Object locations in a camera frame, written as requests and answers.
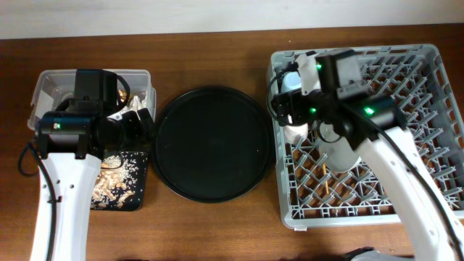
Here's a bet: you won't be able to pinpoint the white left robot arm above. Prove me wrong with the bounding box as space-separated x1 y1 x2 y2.
27 69 156 260

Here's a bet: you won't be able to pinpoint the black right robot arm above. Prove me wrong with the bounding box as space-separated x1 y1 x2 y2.
267 45 463 260

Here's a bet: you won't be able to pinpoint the pink cup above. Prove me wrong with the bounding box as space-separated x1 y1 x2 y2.
283 124 309 144

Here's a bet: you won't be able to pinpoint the light blue cup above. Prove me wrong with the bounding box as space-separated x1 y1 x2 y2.
281 72 302 93

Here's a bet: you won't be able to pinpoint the black rectangular tray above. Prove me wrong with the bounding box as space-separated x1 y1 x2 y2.
88 150 151 212

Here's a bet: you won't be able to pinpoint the clear plastic waste bin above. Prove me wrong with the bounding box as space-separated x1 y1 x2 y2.
28 69 157 131

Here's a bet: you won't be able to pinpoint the food scraps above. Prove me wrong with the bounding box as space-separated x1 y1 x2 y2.
92 152 148 210

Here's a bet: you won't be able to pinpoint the black round tray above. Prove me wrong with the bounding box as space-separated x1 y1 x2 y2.
151 86 274 203

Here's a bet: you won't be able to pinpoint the grey plastic dishwasher rack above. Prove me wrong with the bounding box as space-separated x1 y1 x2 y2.
273 44 463 231

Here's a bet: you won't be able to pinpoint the gold foil wrapper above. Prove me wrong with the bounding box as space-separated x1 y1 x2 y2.
117 89 127 104

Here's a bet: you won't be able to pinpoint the wooden chopstick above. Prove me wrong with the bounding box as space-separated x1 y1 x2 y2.
322 163 330 194

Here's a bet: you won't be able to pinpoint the white tissue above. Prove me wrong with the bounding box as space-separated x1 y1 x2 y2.
108 96 146 120

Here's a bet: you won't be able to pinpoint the grey round plate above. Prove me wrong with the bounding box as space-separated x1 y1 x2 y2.
318 123 361 173

